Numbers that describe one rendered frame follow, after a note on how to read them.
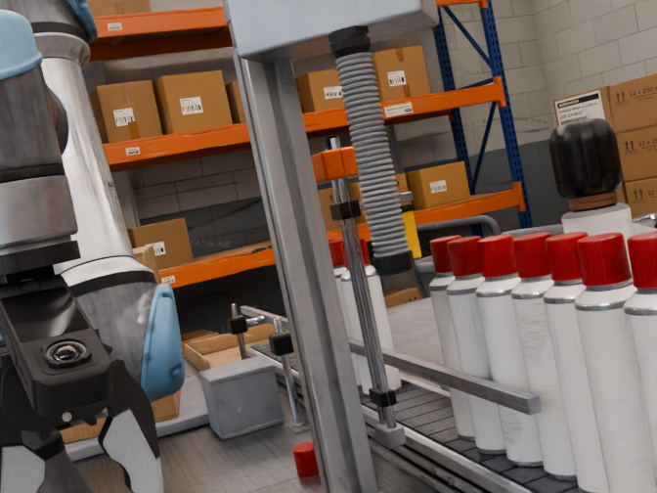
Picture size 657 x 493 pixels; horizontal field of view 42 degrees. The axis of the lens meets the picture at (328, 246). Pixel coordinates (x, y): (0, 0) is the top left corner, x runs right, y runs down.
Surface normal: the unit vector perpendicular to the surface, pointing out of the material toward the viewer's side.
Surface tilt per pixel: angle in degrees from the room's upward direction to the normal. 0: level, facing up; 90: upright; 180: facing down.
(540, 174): 90
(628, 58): 90
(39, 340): 29
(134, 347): 80
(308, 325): 90
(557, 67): 90
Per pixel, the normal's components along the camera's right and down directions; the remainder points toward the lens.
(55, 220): 0.84, -0.13
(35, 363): 0.09, -0.88
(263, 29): -0.28, 0.12
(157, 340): 0.18, -0.17
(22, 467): 0.45, -0.04
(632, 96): -0.83, 0.19
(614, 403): -0.60, 0.18
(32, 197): 0.62, -0.08
